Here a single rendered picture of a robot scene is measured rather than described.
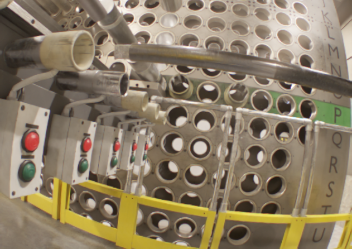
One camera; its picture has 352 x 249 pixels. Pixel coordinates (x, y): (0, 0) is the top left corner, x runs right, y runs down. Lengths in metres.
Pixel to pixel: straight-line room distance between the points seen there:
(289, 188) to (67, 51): 2.17
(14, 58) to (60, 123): 0.19
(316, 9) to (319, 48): 0.69
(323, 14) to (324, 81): 2.95
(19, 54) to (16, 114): 0.12
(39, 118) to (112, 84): 0.18
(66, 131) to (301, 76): 0.45
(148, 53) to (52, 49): 0.14
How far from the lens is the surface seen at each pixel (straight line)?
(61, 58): 0.30
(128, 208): 1.26
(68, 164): 0.46
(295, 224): 1.38
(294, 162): 2.20
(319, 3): 3.34
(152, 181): 2.04
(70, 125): 0.46
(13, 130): 0.32
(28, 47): 0.36
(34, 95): 0.45
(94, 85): 0.45
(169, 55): 0.24
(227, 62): 0.23
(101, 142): 0.61
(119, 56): 0.26
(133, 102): 0.58
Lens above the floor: 0.75
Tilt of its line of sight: 8 degrees up
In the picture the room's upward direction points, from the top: 10 degrees clockwise
